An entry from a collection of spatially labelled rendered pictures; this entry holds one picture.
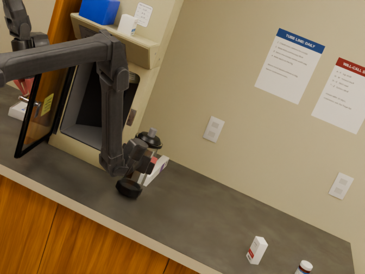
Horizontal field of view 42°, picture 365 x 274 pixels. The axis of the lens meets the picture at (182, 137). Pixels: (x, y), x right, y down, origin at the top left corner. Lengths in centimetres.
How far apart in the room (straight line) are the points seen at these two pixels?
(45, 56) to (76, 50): 8
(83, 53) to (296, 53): 114
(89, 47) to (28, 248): 96
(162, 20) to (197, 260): 86
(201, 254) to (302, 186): 75
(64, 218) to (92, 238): 13
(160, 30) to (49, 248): 91
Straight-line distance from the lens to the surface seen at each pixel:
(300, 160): 222
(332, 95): 215
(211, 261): 168
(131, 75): 189
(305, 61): 213
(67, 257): 188
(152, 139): 174
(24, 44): 174
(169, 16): 177
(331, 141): 220
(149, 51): 169
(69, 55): 121
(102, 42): 125
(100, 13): 175
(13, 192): 188
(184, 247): 169
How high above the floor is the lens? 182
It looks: 19 degrees down
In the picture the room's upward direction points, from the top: 21 degrees clockwise
